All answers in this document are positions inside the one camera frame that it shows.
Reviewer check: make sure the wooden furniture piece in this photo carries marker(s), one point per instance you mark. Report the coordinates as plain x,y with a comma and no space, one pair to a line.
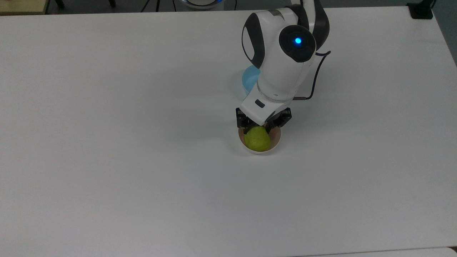
22,6

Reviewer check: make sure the black table clamp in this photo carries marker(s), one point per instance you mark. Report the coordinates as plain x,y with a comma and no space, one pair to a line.
420,10

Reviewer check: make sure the green pear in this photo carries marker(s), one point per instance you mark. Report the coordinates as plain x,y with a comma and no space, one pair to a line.
257,139

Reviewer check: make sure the light blue bowl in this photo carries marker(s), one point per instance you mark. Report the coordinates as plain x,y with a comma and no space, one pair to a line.
250,79

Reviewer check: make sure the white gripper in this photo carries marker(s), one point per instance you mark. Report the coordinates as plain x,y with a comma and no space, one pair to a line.
260,107

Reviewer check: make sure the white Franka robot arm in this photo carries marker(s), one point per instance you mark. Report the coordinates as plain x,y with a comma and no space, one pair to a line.
282,60

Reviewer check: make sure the white bowl with brown interior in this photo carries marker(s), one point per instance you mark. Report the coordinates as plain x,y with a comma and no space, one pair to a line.
275,141

